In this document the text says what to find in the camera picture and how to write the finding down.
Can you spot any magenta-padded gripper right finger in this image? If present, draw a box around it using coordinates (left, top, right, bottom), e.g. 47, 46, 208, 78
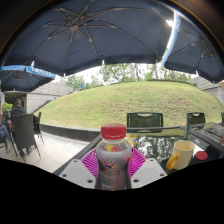
128, 147, 168, 190

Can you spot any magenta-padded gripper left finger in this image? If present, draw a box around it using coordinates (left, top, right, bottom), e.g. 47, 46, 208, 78
59, 148, 101, 190

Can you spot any clear bottle with red cap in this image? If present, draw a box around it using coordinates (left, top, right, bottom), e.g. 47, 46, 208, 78
94, 123, 133, 192

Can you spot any dark green plastic chair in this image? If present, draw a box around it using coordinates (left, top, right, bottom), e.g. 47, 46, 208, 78
186, 112, 207, 127
126, 112, 164, 134

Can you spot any flat round red coaster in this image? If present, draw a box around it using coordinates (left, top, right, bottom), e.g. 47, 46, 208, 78
194, 150, 209, 162

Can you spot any dark slim chair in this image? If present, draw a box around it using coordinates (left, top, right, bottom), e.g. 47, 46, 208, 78
33, 111, 45, 145

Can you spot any dark wicker chair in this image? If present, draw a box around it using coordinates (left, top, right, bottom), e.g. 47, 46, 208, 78
12, 113, 42, 158

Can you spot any person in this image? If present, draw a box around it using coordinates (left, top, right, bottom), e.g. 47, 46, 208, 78
0, 108, 13, 151
9, 97, 30, 118

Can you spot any navy umbrella with printed blue band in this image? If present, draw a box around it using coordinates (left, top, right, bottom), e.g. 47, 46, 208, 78
0, 64, 57, 93

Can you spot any navy umbrella with light-blue trim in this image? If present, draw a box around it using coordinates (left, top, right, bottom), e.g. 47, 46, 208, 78
161, 9, 224, 84

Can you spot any large navy patio umbrella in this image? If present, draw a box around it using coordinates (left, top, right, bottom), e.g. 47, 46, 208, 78
0, 0, 183, 78

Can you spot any cream mug with yellow handle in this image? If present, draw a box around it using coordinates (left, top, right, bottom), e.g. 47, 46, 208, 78
165, 139, 196, 172

